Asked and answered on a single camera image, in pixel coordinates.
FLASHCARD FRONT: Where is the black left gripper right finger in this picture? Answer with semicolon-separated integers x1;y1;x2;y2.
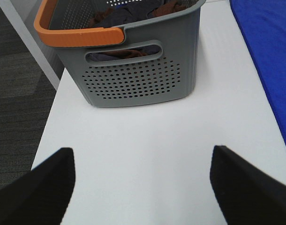
210;145;286;225

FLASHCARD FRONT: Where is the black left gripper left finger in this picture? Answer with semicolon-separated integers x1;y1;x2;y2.
0;148;75;225

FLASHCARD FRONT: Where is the blue towel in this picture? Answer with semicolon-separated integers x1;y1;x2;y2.
228;0;286;168

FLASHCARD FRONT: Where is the brown towel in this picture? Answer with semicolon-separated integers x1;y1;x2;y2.
88;0;188;59

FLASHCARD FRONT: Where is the grey towel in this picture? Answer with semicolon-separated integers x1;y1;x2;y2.
89;0;167;62

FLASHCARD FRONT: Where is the grey perforated laundry basket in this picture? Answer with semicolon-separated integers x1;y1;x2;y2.
48;0;204;107

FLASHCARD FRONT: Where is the orange basket handle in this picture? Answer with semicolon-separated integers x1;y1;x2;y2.
34;0;125;47

